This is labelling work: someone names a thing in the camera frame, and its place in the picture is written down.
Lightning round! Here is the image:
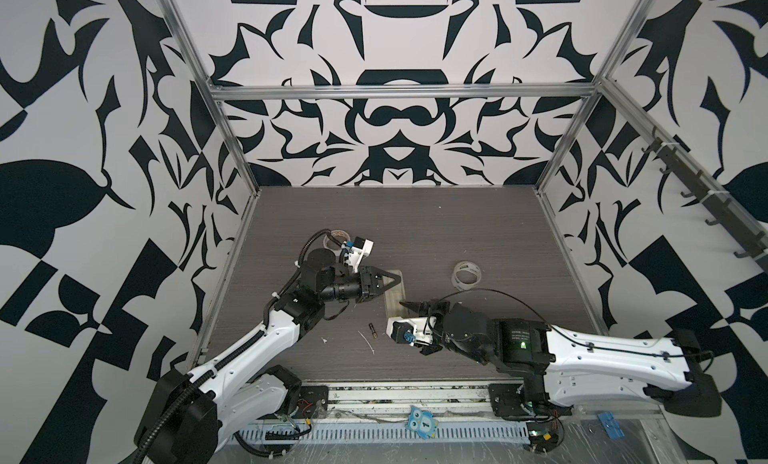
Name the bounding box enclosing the white remote control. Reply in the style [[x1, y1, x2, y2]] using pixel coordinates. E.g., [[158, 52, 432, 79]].
[[384, 270, 410, 335]]

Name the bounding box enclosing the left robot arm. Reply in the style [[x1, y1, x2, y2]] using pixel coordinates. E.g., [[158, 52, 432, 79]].
[[132, 249, 402, 463]]

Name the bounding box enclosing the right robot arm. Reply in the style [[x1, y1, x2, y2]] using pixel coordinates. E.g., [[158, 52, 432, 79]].
[[386, 300, 722, 418]]

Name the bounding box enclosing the white masking tape roll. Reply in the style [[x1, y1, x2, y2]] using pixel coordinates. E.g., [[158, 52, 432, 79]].
[[323, 229, 350, 253]]

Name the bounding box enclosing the clear tape roll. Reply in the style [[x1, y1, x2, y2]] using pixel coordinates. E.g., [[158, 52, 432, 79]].
[[451, 261, 483, 291]]

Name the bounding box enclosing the small electronics board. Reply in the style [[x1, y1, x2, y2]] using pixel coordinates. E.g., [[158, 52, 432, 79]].
[[524, 421, 565, 454]]

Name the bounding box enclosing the blue tape piece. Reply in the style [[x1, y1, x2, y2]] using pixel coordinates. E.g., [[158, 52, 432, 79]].
[[597, 412, 625, 440]]

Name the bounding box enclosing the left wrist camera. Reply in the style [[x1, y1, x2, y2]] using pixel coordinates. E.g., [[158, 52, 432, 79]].
[[342, 237, 374, 273]]

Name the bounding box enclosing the black corrugated cable conduit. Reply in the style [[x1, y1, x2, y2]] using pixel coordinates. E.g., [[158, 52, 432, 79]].
[[128, 228, 349, 464]]

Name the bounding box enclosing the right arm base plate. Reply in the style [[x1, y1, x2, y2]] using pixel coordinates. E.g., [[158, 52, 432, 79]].
[[487, 383, 569, 423]]

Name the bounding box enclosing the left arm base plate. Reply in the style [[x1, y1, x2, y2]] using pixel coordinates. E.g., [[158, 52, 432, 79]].
[[284, 385, 329, 419]]

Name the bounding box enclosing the white slotted cable duct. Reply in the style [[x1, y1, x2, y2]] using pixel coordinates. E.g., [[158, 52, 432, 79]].
[[240, 421, 530, 446]]

